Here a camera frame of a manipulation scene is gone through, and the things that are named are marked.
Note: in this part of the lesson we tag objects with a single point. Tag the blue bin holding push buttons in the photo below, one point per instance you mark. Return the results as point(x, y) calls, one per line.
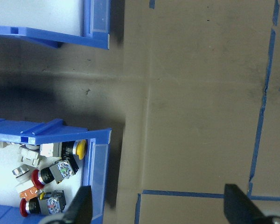
point(98, 163)

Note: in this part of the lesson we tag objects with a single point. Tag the blue bin holding black parts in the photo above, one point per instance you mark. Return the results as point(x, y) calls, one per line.
point(95, 35)

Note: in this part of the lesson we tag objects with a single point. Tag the red button with grey block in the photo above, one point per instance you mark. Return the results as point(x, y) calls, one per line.
point(52, 204)

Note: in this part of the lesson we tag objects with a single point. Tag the red button with labelled block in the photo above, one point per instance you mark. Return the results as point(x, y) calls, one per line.
point(63, 171)

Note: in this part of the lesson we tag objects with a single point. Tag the yellow cap push button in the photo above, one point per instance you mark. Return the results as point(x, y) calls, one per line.
point(80, 149)

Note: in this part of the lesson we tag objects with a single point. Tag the silver cap white button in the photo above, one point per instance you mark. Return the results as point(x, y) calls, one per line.
point(22, 173)

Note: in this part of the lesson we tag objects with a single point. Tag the orange contact block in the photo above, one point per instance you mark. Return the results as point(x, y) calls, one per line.
point(30, 193)

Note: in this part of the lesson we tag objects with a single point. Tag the white foam liner under parts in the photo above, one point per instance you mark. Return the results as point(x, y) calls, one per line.
point(37, 14)

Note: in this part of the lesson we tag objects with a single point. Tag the white switch contact block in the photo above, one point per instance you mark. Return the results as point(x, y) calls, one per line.
point(29, 154)

